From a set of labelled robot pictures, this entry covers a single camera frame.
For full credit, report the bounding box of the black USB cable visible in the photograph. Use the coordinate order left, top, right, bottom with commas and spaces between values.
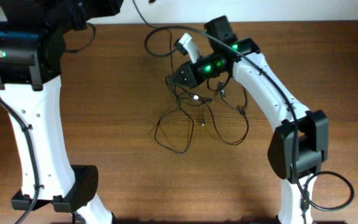
131, 0, 195, 155

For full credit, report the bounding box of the thin black cable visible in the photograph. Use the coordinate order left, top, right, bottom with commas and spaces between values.
165, 74, 250, 146

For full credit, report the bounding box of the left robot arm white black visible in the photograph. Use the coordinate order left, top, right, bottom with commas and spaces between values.
0, 0, 122, 223

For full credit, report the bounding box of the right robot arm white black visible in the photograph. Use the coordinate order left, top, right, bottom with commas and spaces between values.
171, 16, 329, 223

